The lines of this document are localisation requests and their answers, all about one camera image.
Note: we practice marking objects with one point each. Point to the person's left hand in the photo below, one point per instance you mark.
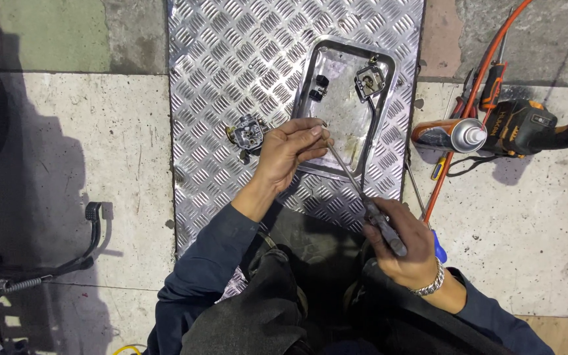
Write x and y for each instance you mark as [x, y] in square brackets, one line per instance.
[276, 160]

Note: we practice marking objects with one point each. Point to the person's right hand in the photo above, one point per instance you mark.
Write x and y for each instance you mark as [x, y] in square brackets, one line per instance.
[414, 256]

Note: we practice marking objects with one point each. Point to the person's left fingers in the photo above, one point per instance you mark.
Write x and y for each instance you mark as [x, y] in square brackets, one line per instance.
[303, 129]

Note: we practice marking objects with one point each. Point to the small black rubber block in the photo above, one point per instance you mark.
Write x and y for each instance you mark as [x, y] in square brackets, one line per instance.
[322, 81]
[316, 95]

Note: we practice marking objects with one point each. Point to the shiny metal tray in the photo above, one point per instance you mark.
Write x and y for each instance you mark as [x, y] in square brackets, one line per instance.
[343, 118]

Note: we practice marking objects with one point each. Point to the grey metal carburetor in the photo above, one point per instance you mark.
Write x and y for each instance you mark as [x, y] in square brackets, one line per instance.
[247, 133]

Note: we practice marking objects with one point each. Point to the carburetor float bowl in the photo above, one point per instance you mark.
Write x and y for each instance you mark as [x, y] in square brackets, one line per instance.
[370, 83]

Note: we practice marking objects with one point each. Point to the silver checker plate sheet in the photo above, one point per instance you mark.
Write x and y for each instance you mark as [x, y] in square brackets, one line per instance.
[234, 59]

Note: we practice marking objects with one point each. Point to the orange spray can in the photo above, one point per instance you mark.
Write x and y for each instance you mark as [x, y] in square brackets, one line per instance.
[442, 135]

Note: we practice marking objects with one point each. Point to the person's dark trousers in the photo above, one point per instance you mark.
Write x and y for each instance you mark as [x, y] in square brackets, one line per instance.
[269, 315]

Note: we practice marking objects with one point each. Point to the orange black screwdriver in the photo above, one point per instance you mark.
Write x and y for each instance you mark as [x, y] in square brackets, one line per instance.
[492, 88]

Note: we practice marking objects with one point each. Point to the black foot lever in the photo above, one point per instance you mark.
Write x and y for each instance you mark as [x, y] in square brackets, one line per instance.
[94, 231]

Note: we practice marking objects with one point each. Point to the metal coil spring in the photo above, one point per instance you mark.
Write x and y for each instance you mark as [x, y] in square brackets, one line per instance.
[17, 285]

